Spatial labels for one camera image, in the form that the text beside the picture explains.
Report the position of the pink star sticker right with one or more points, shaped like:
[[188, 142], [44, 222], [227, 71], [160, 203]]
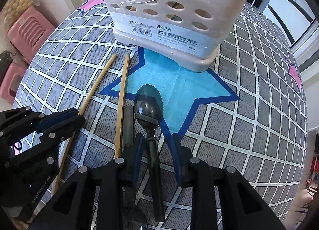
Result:
[[293, 72]]

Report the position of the white refrigerator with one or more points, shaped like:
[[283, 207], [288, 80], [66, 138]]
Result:
[[293, 17]]

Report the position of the beige plastic utensil holder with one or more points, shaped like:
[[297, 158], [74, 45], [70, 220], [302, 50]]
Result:
[[186, 31]]

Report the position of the pink plastic stool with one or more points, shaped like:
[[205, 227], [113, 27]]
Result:
[[29, 33]]

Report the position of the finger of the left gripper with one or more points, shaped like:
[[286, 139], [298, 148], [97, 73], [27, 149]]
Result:
[[62, 131], [55, 118]]

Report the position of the blue star mat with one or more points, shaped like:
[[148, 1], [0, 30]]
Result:
[[182, 90]]

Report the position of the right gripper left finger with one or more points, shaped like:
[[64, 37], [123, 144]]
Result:
[[71, 207]]

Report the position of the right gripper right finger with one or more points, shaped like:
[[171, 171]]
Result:
[[241, 205]]

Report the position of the pink star sticker left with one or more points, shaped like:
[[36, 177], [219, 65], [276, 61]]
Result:
[[88, 5]]

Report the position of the grey checked tablecloth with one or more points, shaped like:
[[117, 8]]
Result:
[[247, 110]]

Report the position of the black spoon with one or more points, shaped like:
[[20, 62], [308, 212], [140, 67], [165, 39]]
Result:
[[148, 109], [134, 145]]

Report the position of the pink star sticker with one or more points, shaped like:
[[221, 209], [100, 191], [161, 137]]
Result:
[[88, 5], [293, 72]]

